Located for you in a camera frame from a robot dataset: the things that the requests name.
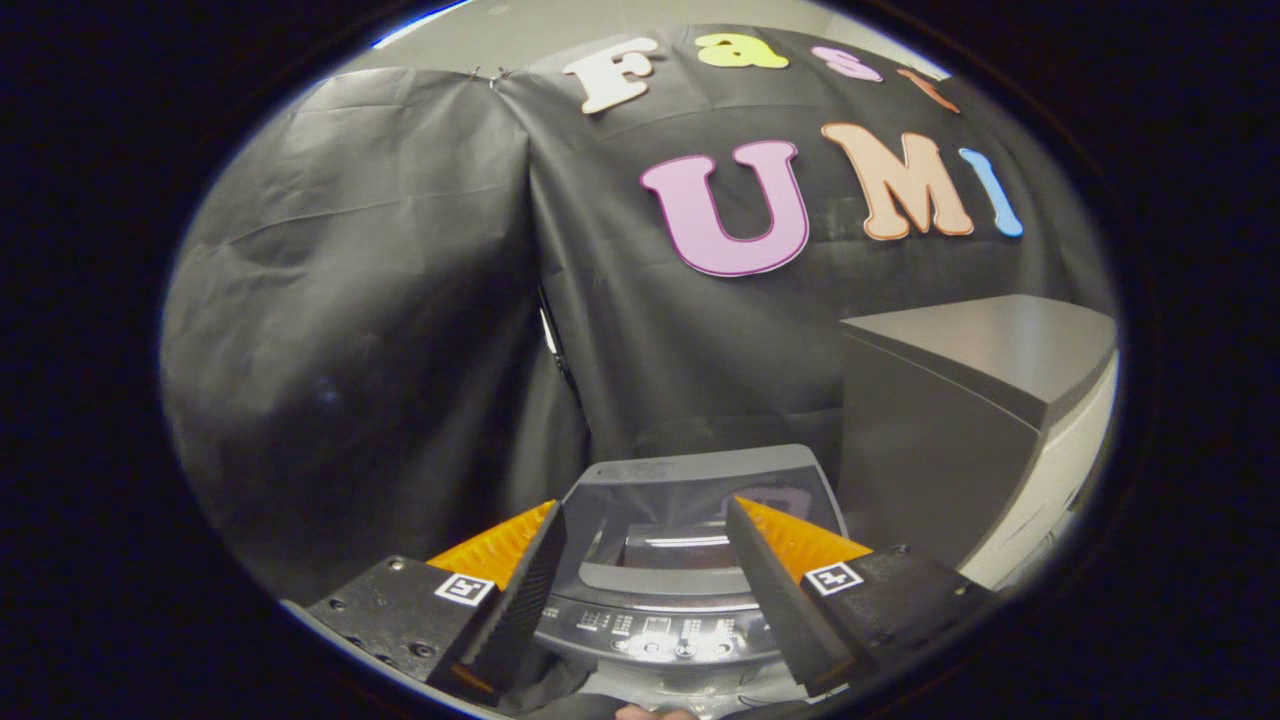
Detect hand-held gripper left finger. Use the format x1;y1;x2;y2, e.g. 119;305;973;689
305;500;568;705

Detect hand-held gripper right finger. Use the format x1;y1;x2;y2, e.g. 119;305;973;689
725;495;997;698

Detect grey washing machine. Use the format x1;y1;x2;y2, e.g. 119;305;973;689
520;445;851;720

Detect white and grey cabinet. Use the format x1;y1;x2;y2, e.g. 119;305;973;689
838;293;1120;591

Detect shiny metal pole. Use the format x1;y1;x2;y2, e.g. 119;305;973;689
537;288;580;388

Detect black backdrop cloth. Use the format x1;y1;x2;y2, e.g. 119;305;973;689
160;25;1116;603

